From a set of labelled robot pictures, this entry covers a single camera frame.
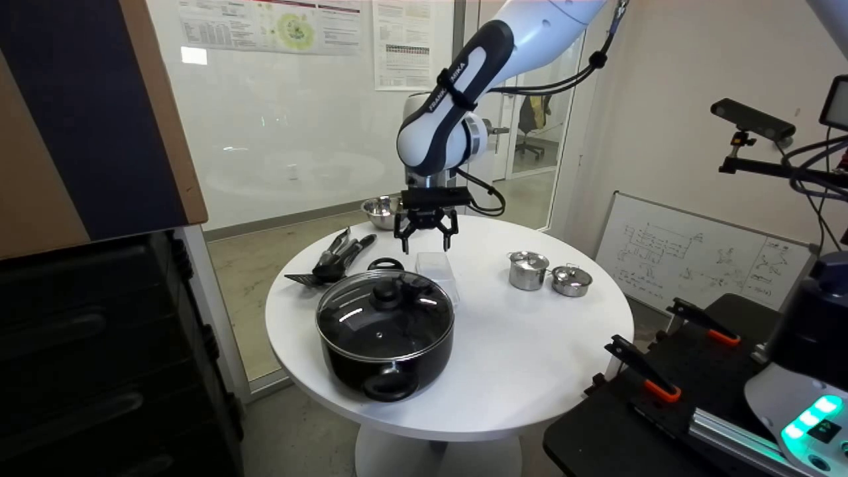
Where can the small white paper note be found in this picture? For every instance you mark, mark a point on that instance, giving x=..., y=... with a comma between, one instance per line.
x=194, y=55

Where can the black cooking pot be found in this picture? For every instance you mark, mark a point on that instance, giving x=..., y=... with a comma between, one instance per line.
x=397, y=371

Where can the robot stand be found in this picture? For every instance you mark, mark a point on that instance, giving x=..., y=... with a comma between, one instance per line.
x=702, y=371

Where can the black spatula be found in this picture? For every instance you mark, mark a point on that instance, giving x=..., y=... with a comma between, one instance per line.
x=306, y=279

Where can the steel bowl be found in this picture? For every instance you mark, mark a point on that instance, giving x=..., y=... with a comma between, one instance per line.
x=379, y=211

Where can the black clamp with orange tip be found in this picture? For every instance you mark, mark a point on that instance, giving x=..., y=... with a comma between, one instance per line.
x=641, y=371
x=702, y=321

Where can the black serving spoon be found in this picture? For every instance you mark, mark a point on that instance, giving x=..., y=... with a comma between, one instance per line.
x=348, y=255

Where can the black screen device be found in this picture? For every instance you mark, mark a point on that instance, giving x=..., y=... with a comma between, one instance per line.
x=837, y=103

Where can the short small steel pot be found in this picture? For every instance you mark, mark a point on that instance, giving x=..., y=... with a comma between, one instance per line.
x=571, y=282

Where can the tall small steel pot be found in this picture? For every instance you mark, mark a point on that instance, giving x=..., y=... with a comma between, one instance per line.
x=527, y=273

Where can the narrow wall poster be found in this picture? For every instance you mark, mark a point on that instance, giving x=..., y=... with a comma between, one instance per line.
x=402, y=46

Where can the wide wall poster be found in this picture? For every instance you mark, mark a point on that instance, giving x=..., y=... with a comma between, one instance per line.
x=271, y=26

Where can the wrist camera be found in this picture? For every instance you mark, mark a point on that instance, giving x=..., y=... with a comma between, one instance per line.
x=434, y=197

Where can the glass pot lid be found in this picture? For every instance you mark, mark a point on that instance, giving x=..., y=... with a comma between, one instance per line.
x=371, y=324

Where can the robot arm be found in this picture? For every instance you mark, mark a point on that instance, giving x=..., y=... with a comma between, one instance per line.
x=520, y=26

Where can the brown and blue board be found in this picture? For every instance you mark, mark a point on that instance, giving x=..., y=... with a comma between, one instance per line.
x=86, y=119

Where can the black cabinet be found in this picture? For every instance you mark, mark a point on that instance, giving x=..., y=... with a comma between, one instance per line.
x=93, y=358

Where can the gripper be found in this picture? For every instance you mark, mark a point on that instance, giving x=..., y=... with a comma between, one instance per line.
x=428, y=216

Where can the office chair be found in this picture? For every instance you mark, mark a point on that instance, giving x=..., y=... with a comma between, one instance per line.
x=532, y=119

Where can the camera on mount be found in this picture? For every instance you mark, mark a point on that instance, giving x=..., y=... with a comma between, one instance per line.
x=752, y=119

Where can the clear plastic container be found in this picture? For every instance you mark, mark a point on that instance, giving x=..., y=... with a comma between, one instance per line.
x=437, y=268

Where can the whiteboard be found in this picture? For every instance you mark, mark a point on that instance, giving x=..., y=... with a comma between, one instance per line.
x=669, y=252

